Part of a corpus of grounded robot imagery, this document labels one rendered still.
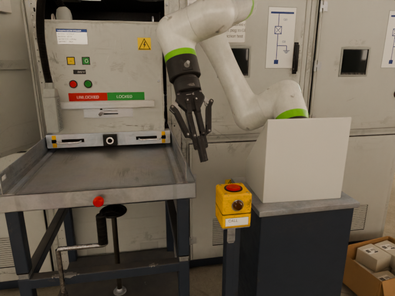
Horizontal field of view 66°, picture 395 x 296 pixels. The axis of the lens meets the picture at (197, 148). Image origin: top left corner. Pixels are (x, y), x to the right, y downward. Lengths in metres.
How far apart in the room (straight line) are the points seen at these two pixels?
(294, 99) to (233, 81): 0.25
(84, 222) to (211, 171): 0.76
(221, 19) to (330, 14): 1.11
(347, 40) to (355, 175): 0.82
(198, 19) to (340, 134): 0.62
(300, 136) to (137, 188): 0.57
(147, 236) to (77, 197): 0.92
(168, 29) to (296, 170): 0.63
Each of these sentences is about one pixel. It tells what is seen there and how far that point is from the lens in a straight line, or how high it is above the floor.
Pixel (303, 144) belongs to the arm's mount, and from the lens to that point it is 1.10.
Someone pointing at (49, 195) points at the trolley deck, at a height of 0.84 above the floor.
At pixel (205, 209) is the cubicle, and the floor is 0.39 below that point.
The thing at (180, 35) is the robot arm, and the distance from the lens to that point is 0.89.
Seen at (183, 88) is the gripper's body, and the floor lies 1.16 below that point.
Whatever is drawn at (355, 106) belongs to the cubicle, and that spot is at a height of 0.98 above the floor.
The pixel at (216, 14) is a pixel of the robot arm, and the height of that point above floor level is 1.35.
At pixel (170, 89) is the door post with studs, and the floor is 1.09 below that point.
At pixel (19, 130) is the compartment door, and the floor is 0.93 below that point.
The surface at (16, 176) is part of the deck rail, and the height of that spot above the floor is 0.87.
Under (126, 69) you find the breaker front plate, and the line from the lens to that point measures 1.40.
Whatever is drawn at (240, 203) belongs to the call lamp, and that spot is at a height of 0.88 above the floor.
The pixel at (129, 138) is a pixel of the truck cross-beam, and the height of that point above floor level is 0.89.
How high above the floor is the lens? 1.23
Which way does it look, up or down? 16 degrees down
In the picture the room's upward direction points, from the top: straight up
